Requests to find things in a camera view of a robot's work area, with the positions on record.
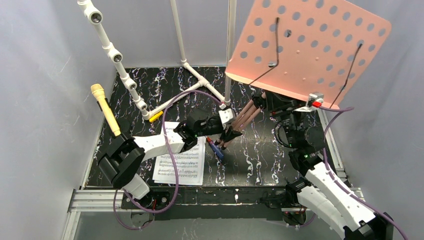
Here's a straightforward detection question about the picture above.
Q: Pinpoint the blue red screwdriver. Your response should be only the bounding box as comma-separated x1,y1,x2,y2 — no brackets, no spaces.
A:
205,136,224,160

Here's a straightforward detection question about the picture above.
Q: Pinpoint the pink music stand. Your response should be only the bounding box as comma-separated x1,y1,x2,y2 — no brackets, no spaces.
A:
225,0,392,109

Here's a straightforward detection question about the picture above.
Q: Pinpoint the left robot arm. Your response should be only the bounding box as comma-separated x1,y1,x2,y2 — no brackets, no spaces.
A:
97,109,236,200

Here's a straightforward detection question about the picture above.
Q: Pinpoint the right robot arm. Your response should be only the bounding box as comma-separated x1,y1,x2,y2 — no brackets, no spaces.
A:
264,91,394,240

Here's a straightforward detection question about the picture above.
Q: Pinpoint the yellow toy microphone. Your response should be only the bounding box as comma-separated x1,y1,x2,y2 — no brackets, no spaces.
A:
90,83,121,137

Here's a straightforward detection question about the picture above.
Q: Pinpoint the black coiled cable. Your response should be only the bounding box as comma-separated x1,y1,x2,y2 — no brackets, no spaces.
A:
274,119,294,149

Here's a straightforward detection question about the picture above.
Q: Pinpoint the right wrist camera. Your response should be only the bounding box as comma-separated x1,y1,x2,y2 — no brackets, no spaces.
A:
293,92,324,113

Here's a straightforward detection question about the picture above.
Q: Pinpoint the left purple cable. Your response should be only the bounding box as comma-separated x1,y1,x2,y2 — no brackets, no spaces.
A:
112,90,226,231

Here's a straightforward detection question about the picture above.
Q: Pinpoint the purple cable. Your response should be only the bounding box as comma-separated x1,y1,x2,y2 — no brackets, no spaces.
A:
112,90,226,231
317,105,410,240

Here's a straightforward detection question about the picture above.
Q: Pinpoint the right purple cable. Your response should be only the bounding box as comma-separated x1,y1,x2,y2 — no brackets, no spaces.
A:
317,105,410,240

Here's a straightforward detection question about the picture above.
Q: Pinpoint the aluminium frame rail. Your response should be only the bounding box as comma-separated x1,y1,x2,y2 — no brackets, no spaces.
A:
61,188,379,240

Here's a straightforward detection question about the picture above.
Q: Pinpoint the white PVC pipe frame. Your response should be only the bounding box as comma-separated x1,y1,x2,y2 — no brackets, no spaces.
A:
76,0,239,121

